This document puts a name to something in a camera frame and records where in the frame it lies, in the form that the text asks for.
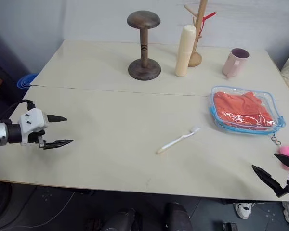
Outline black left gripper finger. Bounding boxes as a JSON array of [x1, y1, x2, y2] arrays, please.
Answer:
[[47, 115, 68, 124], [39, 139, 74, 151]]

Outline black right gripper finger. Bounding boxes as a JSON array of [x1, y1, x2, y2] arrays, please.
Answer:
[[251, 164, 284, 198], [274, 153, 289, 172]]

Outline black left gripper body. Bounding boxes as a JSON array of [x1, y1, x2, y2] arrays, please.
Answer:
[[27, 114, 51, 149]]

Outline clear pouch with orange cloth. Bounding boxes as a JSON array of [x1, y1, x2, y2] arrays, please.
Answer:
[[209, 84, 287, 135]]

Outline red cloth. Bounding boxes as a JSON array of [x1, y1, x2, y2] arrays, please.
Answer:
[[212, 91, 278, 131]]

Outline blue stacked bowls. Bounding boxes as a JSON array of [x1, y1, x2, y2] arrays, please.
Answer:
[[17, 74, 39, 90]]

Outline dark rounded shape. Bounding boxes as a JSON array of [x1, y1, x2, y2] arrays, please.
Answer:
[[164, 202, 194, 231]]

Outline white toothbrush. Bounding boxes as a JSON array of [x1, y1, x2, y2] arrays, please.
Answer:
[[156, 125, 201, 155]]

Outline pink mug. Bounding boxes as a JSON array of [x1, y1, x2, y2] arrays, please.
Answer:
[[222, 48, 250, 79]]

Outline dark wooden hat stand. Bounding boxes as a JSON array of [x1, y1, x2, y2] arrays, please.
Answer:
[[126, 11, 162, 81]]

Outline cream cylindrical toothbrush case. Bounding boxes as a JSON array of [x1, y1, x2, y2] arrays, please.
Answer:
[[175, 24, 197, 77]]

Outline light wooden peg rack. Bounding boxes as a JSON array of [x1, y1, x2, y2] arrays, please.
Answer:
[[184, 0, 218, 68]]

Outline red ribbon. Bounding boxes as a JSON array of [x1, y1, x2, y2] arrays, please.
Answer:
[[198, 11, 217, 37]]

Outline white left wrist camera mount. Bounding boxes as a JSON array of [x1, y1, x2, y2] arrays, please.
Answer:
[[17, 108, 50, 147]]

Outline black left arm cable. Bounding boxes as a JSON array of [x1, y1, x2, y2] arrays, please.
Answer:
[[0, 99, 37, 126]]

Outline thin white floor cable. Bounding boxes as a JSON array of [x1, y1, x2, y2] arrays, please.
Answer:
[[20, 192, 76, 230]]

